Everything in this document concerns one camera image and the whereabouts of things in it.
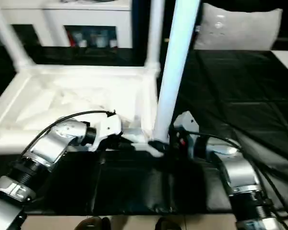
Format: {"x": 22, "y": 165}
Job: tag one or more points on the black box with gold label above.
{"x": 140, "y": 24}

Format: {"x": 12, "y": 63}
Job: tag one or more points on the white glass-door cabinet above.
{"x": 93, "y": 14}

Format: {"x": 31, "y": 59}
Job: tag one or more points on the dark right robot foot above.
{"x": 166, "y": 224}

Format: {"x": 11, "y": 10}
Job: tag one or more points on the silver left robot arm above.
{"x": 52, "y": 143}

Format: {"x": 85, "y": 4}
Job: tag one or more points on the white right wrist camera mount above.
{"x": 186, "y": 121}

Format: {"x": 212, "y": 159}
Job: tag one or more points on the white plastic table top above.
{"x": 74, "y": 91}

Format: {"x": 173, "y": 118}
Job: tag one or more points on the black work mat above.
{"x": 242, "y": 83}

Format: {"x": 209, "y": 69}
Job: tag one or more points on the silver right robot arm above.
{"x": 240, "y": 167}

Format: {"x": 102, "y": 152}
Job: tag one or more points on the dark left robot foot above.
{"x": 92, "y": 223}

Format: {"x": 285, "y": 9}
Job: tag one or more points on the dark robot foot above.
{"x": 166, "y": 224}
{"x": 92, "y": 223}

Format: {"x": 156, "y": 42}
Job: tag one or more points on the grey cushion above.
{"x": 240, "y": 31}

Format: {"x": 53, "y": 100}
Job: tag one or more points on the white plastic table leg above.
{"x": 12, "y": 36}
{"x": 175, "y": 60}
{"x": 156, "y": 31}

